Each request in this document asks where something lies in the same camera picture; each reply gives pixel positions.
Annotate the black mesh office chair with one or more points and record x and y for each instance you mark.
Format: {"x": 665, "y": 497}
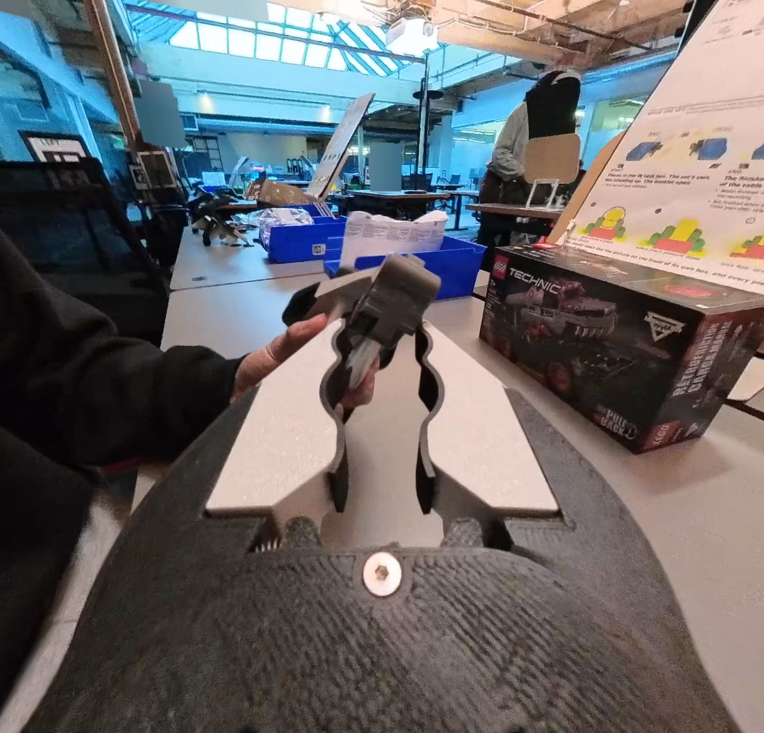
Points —
{"x": 71, "y": 237}

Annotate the person's black sweater torso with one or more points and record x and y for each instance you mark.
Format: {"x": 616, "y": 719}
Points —
{"x": 48, "y": 386}

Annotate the person's left hand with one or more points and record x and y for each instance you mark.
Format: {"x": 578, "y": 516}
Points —
{"x": 268, "y": 354}

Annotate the black framed sign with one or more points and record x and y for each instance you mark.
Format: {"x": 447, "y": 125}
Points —
{"x": 57, "y": 146}

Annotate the black lego set box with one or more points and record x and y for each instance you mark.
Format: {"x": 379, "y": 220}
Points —
{"x": 609, "y": 339}

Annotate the small wooden board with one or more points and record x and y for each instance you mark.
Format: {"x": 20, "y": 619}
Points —
{"x": 552, "y": 156}

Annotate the clear acrylic picture stand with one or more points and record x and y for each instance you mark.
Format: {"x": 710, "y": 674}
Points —
{"x": 549, "y": 192}

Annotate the printed instruction sheet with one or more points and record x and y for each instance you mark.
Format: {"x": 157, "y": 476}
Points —
{"x": 686, "y": 147}

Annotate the marker tag stand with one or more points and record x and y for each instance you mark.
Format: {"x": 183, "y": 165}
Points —
{"x": 156, "y": 168}

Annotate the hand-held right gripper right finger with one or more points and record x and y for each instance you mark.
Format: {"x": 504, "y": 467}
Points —
{"x": 489, "y": 446}

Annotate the idle black gripper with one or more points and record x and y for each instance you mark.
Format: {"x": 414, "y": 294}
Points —
{"x": 221, "y": 219}

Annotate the blue plastic storage bin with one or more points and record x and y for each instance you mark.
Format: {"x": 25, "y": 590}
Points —
{"x": 459, "y": 267}
{"x": 298, "y": 243}

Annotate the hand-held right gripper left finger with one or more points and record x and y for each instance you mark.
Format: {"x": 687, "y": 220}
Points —
{"x": 274, "y": 446}

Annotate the wooden post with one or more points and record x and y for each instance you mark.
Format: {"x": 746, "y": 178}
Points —
{"x": 110, "y": 64}

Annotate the white printed plastic bag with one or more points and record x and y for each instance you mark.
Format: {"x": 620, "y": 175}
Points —
{"x": 394, "y": 237}

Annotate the grey lego chassis assembly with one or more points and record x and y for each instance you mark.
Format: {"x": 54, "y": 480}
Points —
{"x": 394, "y": 303}

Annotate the clear plastic bag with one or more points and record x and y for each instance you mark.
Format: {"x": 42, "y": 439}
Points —
{"x": 274, "y": 216}

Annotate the person's left forearm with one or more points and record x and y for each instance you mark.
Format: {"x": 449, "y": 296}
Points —
{"x": 167, "y": 398}

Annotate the brown cardboard box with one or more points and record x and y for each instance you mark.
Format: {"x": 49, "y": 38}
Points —
{"x": 280, "y": 192}

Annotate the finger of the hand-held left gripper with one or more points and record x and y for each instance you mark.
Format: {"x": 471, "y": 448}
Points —
{"x": 361, "y": 362}
{"x": 346, "y": 291}

